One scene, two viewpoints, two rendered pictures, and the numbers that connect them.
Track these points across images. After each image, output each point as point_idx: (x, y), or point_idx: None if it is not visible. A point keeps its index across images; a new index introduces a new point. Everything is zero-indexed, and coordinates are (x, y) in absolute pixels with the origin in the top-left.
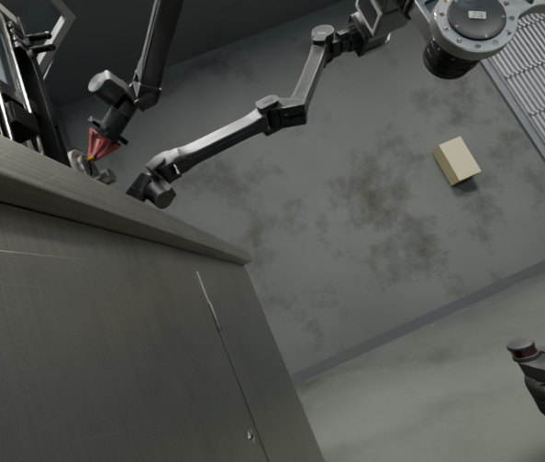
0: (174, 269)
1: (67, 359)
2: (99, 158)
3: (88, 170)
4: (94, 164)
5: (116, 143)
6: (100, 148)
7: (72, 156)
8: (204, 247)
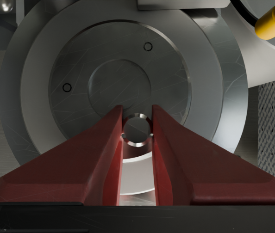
0: None
1: None
2: (115, 112)
3: (151, 50)
4: (68, 127)
5: (82, 213)
6: (189, 131)
7: (205, 127)
8: None
